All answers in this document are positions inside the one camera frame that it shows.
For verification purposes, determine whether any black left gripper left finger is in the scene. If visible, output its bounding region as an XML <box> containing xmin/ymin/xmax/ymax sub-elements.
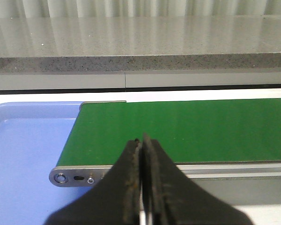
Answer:
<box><xmin>45</xmin><ymin>139</ymin><xmax>141</xmax><ymax>225</ymax></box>

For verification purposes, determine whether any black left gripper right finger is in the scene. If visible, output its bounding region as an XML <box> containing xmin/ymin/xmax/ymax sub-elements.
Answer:
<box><xmin>142</xmin><ymin>134</ymin><xmax>253</xmax><ymax>225</ymax></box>

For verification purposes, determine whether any green conveyor belt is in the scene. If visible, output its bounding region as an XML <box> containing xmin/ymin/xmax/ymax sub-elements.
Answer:
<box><xmin>57</xmin><ymin>98</ymin><xmax>281</xmax><ymax>166</ymax></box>

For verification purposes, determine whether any blue plastic tray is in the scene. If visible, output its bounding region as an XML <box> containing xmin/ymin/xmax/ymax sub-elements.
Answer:
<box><xmin>0</xmin><ymin>102</ymin><xmax>89</xmax><ymax>225</ymax></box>

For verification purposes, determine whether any grey speckled stone counter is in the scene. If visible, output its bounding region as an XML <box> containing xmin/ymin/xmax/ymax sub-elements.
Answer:
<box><xmin>0</xmin><ymin>15</ymin><xmax>281</xmax><ymax>90</ymax></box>

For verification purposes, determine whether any white pleated curtain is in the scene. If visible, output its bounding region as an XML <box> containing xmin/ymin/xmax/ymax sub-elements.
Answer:
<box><xmin>0</xmin><ymin>0</ymin><xmax>281</xmax><ymax>18</ymax></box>

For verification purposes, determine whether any aluminium conveyor frame rail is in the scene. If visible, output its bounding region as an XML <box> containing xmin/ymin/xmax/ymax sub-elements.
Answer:
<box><xmin>49</xmin><ymin>161</ymin><xmax>281</xmax><ymax>187</ymax></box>

